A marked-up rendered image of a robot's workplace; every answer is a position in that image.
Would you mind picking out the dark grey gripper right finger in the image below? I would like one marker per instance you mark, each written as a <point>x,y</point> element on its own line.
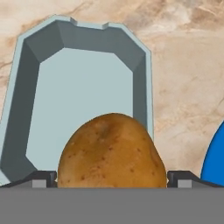
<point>180,176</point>

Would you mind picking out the pale blue tupperware container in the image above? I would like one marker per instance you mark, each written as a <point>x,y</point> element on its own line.
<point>78,99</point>

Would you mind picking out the brown potato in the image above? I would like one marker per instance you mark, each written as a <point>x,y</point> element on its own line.
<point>112,151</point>

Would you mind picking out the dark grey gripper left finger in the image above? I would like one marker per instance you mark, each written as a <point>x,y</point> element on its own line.
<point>40,176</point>

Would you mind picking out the large blue plate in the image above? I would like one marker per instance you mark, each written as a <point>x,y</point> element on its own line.
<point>214,163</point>

